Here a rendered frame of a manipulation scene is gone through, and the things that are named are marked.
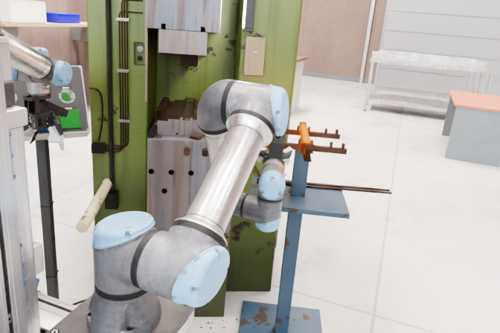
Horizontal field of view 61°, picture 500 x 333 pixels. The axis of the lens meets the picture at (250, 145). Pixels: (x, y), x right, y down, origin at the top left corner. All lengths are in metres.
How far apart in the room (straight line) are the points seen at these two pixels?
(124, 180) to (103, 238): 1.31
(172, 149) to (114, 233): 1.05
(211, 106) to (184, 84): 1.30
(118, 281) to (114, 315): 0.07
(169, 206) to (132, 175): 0.29
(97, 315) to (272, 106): 0.56
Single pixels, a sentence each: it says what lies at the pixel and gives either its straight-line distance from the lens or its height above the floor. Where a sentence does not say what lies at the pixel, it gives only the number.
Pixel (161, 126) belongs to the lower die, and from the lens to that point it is 1.88.
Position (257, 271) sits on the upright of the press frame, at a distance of 2.37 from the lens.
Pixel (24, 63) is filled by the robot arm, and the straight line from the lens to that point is 1.32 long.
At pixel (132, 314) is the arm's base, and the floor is 0.87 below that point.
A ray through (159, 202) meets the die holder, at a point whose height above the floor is 0.62.
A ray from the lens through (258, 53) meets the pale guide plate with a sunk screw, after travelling 1.94.
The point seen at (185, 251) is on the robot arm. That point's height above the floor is 1.04.
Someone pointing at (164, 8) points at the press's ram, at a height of 1.45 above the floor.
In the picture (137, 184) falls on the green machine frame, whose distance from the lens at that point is 2.14.
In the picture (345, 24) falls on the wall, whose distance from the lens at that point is 11.27.
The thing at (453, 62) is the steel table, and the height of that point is 0.93.
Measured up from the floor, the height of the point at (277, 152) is 1.03.
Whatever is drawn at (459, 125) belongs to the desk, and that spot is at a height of 0.42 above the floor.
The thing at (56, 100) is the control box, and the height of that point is 1.07.
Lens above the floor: 1.45
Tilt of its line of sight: 17 degrees down
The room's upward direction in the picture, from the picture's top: 5 degrees clockwise
